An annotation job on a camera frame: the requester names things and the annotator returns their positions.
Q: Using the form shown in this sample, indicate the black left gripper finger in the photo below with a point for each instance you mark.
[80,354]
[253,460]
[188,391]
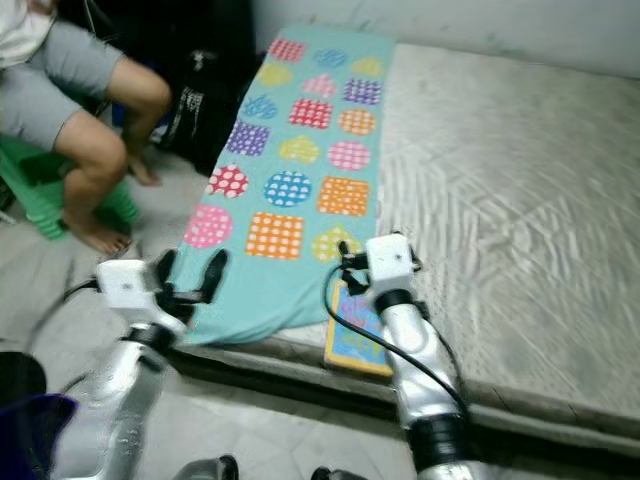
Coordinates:
[166,265]
[214,274]

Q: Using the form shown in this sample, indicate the black round object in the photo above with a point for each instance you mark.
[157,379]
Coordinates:
[20,375]

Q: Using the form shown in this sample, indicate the person in grey shorts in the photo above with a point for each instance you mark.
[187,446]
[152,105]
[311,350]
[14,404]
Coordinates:
[50,90]

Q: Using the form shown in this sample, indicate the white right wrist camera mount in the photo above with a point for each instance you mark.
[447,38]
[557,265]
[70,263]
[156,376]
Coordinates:
[390,260]

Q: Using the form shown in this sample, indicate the black bag with white print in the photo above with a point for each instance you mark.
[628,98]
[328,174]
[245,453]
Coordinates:
[205,110]

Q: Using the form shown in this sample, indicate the purple waste bin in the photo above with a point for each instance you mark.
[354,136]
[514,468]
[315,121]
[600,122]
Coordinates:
[35,440]

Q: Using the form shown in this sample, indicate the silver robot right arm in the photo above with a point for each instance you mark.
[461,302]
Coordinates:
[425,390]

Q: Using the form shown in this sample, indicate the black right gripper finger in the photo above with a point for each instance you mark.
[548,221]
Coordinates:
[347,261]

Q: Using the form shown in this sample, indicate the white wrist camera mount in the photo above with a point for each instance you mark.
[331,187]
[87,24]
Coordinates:
[125,285]
[390,260]

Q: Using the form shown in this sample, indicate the teal blanket with coloured shapes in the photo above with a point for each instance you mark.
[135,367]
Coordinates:
[270,300]

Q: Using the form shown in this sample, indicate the beige quilted mattress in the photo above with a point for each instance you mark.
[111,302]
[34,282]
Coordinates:
[510,200]

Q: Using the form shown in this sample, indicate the blue yellow children's book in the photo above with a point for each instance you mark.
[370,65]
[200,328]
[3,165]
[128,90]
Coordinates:
[350,350]

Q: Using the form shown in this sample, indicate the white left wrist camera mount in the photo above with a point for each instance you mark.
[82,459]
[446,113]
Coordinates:
[125,285]

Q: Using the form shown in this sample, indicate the silver robot left leg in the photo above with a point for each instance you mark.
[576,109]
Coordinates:
[208,468]

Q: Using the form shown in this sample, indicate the green plastic stool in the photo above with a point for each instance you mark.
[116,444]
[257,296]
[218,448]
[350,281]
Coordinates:
[30,185]

